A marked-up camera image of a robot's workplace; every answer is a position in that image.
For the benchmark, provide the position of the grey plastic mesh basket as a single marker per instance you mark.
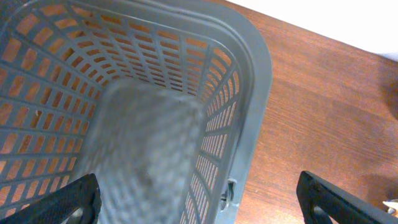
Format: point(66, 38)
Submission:
point(162, 101)

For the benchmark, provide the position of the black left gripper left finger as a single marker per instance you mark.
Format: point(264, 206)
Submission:
point(77, 202)

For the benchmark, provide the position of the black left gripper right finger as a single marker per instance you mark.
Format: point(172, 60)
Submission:
point(323, 202)

